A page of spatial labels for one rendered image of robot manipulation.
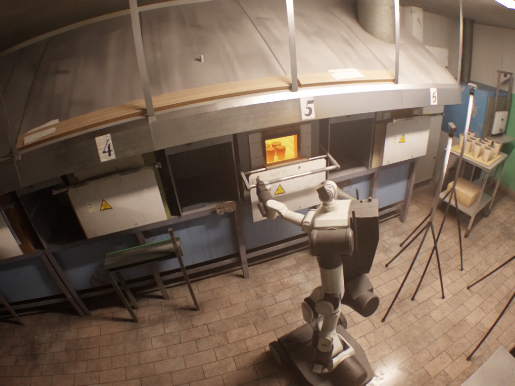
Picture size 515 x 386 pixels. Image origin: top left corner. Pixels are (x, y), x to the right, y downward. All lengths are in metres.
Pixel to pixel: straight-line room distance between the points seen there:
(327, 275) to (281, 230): 1.52
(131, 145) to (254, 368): 1.71
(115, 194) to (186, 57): 1.01
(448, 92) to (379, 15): 0.92
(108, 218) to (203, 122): 0.94
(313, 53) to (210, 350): 2.36
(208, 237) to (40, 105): 1.64
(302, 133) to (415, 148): 1.21
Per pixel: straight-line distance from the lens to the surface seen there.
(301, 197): 2.20
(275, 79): 1.75
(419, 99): 2.41
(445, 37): 4.74
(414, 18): 3.88
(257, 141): 2.01
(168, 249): 2.15
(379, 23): 2.77
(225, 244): 2.46
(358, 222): 1.15
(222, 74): 1.80
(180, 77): 1.80
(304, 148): 2.18
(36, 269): 2.77
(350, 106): 1.93
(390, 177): 3.04
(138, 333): 2.61
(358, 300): 1.31
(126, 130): 1.59
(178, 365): 2.33
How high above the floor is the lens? 2.00
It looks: 30 degrees down
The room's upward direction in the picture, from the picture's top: 5 degrees counter-clockwise
